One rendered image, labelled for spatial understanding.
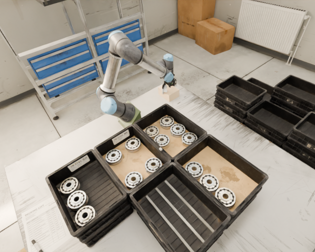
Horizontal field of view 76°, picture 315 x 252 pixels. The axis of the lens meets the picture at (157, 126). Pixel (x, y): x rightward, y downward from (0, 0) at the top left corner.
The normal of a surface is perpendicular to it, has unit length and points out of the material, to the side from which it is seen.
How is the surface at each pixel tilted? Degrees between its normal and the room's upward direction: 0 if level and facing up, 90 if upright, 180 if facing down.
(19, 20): 90
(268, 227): 0
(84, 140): 0
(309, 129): 0
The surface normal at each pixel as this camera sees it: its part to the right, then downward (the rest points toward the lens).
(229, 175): -0.08, -0.68
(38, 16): 0.61, 0.55
